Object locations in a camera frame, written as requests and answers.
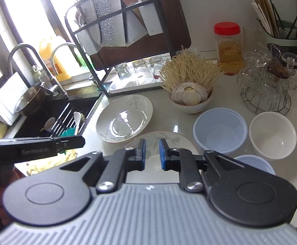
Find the white plastic cutting board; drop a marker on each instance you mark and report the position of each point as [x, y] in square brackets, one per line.
[4, 99]

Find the white drain tray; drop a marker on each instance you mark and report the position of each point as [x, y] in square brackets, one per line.
[135, 86]

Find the tall steel faucet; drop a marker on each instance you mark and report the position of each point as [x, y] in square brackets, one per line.
[45, 76]

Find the brown bowl with garlic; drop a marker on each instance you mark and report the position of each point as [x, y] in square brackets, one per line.
[189, 108]

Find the leaf pattern plate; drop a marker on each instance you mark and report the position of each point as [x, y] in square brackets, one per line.
[124, 118]

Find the black kitchen sink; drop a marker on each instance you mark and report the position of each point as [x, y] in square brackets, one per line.
[54, 112]

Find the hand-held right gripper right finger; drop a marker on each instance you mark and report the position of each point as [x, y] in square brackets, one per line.
[162, 155]

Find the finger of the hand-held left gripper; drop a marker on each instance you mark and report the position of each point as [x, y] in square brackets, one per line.
[70, 143]

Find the tall clear glass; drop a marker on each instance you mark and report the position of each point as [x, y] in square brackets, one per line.
[253, 39]

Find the white bowl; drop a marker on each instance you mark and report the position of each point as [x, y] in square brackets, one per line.
[273, 135]

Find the short steel faucet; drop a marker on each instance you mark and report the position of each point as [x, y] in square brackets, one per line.
[61, 47]

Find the yellow dish cloth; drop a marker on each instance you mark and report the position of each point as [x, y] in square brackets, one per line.
[49, 163]

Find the orange detergent bottle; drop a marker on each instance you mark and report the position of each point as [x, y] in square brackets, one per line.
[58, 61]

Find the large light blue bowl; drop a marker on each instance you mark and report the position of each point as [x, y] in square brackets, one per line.
[220, 132]

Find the black dish rack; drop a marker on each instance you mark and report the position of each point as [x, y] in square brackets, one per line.
[97, 69]

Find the yellow sponge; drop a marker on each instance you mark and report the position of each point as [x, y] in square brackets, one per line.
[0, 131]

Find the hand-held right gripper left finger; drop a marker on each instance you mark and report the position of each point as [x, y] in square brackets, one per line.
[143, 155]

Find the bottle of yellow oil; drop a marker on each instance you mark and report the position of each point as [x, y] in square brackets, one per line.
[227, 48]

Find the steel pot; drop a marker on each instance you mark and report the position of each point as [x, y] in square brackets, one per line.
[30, 99]

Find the bundle of dried noodles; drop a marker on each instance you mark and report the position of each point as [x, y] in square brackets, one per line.
[189, 70]

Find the steel textured cutting board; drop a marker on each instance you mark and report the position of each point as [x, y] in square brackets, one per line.
[107, 20]

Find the cluster of patterned glass cups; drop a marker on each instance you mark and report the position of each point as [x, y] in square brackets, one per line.
[255, 76]

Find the small light blue bowl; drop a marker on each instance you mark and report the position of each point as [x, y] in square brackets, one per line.
[259, 164]

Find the white plate brown rim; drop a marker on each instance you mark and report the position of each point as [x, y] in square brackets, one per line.
[153, 162]

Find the white cutlery holder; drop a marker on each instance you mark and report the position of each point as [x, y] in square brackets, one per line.
[151, 17]

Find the brown wooden cutting board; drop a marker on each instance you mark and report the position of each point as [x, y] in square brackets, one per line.
[174, 17]

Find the clear drinking glass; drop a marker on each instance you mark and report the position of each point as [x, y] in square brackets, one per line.
[155, 67]
[140, 70]
[123, 72]

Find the green white chopstick holder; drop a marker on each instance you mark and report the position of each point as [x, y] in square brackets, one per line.
[283, 43]

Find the garlic bulb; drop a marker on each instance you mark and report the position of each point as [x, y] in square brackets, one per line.
[189, 94]

